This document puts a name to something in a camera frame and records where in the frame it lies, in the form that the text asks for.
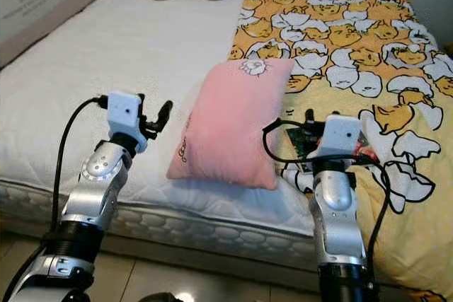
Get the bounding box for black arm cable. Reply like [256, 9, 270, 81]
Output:
[262, 117, 395, 257]
[7, 95, 110, 302]

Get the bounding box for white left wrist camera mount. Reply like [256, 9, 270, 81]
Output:
[108, 91, 146, 153]

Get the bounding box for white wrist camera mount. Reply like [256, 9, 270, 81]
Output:
[315, 115, 363, 165]
[108, 91, 146, 153]

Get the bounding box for white quilted mattress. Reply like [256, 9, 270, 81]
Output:
[0, 0, 326, 250]

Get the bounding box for pink pillow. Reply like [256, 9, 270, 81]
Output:
[167, 58, 296, 191]

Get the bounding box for yellow cartoon egg blanket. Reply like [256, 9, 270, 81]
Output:
[226, 0, 453, 302]

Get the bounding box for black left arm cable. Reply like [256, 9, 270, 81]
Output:
[7, 95, 110, 302]

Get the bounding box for left robot leg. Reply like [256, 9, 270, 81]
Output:
[138, 291, 185, 302]

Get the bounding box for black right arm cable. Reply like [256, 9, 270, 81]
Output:
[262, 117, 395, 257]

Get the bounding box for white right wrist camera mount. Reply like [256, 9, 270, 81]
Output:
[315, 115, 363, 165]

